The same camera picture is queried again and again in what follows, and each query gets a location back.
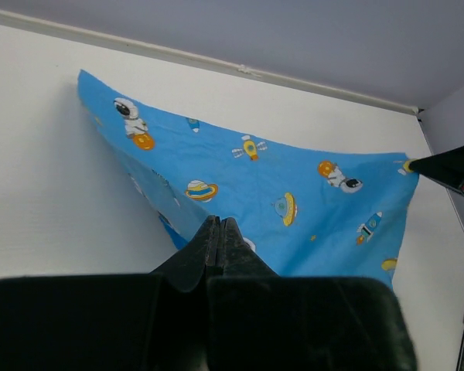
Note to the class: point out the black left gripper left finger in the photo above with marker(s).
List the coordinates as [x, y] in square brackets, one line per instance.
[184, 269]

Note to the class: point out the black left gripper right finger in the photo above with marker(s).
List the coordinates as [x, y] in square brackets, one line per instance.
[236, 258]

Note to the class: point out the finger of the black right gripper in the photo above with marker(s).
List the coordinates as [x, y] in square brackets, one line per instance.
[446, 169]

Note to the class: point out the blue space-print cloth placemat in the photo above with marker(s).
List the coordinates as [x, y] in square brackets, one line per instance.
[303, 212]

